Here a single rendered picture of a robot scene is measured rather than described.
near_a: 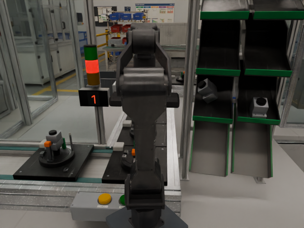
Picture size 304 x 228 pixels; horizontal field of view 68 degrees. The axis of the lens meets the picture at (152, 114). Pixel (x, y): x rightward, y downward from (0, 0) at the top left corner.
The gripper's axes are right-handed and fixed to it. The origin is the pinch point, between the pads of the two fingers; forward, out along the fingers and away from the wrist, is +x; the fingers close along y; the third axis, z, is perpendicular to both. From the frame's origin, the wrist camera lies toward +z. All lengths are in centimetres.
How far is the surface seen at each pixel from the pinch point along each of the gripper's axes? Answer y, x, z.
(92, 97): 24.6, 4.5, 28.9
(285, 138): -79, 41, 67
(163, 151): -5.7, 28.5, 27.6
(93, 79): 23.4, -2.9, 29.2
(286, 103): -80, 23, 78
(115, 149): 15.9, 27.6, 26.7
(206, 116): -19.4, 4.5, 11.6
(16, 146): 64, 31, 31
